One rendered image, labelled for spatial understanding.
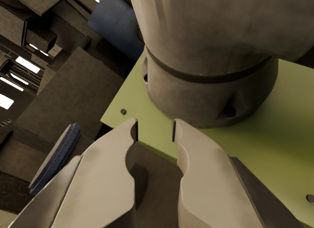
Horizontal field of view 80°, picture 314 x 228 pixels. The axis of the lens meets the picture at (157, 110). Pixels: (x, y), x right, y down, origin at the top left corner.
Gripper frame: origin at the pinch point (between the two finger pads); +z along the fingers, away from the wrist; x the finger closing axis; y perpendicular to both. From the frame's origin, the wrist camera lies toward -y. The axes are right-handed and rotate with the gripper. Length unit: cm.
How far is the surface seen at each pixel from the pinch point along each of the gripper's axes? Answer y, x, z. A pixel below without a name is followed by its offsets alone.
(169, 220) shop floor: 58, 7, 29
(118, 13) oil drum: -3, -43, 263
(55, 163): 43, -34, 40
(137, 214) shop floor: 72, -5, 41
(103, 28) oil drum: 16, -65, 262
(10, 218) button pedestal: 43, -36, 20
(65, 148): 40, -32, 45
